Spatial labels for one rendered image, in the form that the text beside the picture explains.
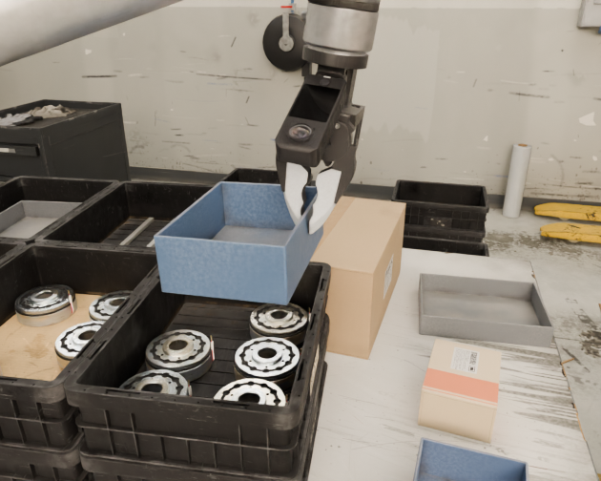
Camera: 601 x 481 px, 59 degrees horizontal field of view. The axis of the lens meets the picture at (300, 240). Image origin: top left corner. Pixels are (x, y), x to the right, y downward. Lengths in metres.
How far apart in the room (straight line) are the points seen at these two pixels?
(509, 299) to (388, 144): 2.71
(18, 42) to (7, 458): 0.60
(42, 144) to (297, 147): 1.98
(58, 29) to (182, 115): 3.98
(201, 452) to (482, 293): 0.87
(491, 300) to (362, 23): 0.93
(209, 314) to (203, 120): 3.38
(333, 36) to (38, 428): 0.61
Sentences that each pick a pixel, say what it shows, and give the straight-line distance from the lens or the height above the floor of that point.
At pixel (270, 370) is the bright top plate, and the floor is 0.86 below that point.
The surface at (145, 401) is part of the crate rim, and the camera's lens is 0.70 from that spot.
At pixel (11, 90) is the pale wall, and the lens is 5.23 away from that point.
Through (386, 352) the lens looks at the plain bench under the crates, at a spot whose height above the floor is 0.70.
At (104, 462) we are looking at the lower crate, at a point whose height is 0.82.
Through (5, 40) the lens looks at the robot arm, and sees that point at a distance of 0.43.
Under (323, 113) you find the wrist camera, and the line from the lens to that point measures 0.55.
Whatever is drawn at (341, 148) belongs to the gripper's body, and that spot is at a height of 1.22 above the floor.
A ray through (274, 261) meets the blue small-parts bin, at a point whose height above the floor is 1.12.
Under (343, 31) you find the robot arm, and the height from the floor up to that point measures 1.34.
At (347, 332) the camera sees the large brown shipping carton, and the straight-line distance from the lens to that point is 1.10.
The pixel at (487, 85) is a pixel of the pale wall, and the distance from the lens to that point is 3.91.
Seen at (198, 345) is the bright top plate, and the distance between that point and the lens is 0.89.
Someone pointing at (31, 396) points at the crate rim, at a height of 0.91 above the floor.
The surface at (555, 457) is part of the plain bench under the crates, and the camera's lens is 1.01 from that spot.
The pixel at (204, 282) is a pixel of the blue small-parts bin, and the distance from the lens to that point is 0.60.
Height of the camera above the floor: 1.37
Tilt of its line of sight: 24 degrees down
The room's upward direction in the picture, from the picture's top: straight up
